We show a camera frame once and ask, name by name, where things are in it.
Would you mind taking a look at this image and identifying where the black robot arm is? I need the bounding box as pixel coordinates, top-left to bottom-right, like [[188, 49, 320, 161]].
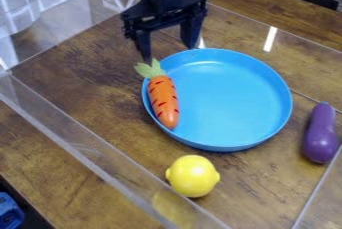
[[120, 0, 207, 63]]

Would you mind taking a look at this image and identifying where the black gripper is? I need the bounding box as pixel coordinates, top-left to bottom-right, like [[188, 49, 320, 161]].
[[120, 0, 207, 63]]

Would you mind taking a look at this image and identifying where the purple toy eggplant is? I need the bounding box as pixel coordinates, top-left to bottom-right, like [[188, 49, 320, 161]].
[[301, 102, 339, 164]]

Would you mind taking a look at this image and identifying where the orange toy carrot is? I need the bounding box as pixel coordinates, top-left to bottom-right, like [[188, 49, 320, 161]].
[[133, 59, 180, 129]]

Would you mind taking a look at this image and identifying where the clear acrylic enclosure wall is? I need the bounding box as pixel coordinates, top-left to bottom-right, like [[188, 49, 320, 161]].
[[0, 0, 342, 229]]

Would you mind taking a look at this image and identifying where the blue round tray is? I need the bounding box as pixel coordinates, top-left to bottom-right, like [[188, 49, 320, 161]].
[[140, 47, 293, 152]]

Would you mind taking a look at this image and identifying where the blue object at corner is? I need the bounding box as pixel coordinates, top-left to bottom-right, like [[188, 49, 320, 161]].
[[0, 192, 24, 229]]

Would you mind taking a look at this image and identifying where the yellow toy lemon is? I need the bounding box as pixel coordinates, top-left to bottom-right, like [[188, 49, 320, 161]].
[[165, 155, 220, 198]]

